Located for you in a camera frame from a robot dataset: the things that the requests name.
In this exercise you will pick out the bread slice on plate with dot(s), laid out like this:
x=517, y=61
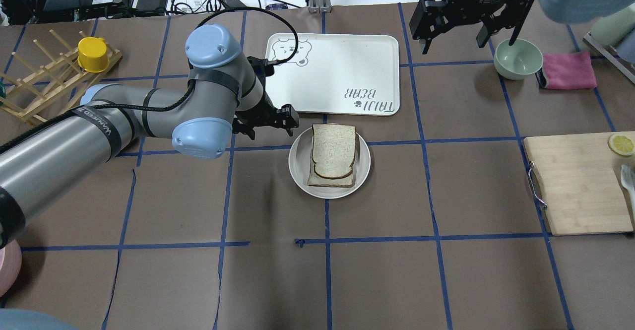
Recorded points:
x=330, y=182

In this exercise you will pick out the pink cloth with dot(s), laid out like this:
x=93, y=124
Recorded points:
x=566, y=72

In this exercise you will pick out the green cup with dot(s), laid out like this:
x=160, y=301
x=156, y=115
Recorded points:
x=609, y=30

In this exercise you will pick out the cream bear tray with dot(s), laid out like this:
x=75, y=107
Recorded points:
x=335, y=73

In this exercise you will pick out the white bread slice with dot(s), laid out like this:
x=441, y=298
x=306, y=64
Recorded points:
x=334, y=130

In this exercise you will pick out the blue cup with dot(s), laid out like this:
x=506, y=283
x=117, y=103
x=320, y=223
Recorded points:
x=626, y=49

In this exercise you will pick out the cream round plate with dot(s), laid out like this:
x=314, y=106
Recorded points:
x=299, y=167

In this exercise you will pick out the pink bowl with ice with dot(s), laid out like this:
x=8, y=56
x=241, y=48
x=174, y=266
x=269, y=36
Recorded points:
x=10, y=265

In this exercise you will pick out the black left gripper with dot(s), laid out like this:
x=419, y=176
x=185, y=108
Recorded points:
x=263, y=112

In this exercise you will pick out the green bowl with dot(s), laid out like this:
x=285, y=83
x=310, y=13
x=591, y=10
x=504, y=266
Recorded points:
x=517, y=61

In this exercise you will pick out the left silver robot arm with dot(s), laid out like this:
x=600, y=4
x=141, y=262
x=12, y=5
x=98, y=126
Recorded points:
x=225, y=96

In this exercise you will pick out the lemon half slice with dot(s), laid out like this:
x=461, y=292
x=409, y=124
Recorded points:
x=621, y=144

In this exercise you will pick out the white plastic fork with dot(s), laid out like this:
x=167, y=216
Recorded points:
x=628, y=183

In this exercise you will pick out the wooden cutting board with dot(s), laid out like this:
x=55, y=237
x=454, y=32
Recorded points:
x=579, y=179

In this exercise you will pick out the wooden dish rack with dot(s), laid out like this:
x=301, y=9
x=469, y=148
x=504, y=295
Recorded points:
x=59, y=79

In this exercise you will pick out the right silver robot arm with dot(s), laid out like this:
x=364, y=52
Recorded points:
x=565, y=12

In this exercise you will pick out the yellow mug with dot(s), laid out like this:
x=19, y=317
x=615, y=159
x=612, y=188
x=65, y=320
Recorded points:
x=93, y=54

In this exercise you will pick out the white wire cup rack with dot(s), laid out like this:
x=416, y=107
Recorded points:
x=610, y=54

